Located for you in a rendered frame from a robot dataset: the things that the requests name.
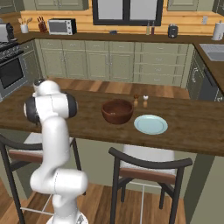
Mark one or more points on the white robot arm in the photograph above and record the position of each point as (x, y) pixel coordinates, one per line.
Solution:
(54, 151)

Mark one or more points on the brown wooden bowl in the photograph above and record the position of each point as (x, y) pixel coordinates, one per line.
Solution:
(117, 111)

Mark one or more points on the brown pepper shaker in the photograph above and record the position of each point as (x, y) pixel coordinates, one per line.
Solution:
(136, 100)

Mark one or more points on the white-topped salt shaker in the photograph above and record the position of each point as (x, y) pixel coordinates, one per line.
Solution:
(145, 101)

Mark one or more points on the light blue plate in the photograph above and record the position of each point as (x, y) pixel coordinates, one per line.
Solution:
(150, 124)

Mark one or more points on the green base cabinet run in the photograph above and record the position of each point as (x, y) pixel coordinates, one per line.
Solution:
(113, 61)

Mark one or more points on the dark-framed bar stool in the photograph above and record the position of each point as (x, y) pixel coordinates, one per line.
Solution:
(147, 169)
(17, 154)

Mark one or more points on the small dark dish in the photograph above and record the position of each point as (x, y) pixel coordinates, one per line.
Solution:
(113, 31)

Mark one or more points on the green side cabinet run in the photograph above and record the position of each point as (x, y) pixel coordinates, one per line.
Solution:
(194, 76)

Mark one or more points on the green bottle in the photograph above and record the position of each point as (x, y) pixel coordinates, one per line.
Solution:
(148, 28)

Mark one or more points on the dark red bottle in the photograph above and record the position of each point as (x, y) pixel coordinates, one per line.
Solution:
(152, 28)

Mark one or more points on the black dishwasher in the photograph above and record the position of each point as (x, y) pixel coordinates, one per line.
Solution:
(207, 87)

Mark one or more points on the dark grey kettle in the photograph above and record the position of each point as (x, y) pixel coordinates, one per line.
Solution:
(173, 31)

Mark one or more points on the dark framed window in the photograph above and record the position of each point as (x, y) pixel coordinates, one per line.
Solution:
(127, 11)

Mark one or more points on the stainless steel range oven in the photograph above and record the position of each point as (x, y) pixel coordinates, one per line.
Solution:
(10, 68)

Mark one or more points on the knife block with knives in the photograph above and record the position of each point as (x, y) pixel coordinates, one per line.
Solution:
(42, 25)

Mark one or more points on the steel sink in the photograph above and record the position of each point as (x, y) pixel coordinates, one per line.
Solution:
(213, 52)

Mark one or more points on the white utensil pot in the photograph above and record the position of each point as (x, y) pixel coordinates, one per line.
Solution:
(24, 26)

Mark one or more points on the grey coffee machine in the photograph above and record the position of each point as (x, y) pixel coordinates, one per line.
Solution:
(6, 31)

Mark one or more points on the white paper towel roll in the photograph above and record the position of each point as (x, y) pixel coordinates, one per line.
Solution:
(218, 30)

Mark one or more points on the green wall cabinets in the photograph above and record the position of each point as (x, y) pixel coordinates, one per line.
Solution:
(55, 4)

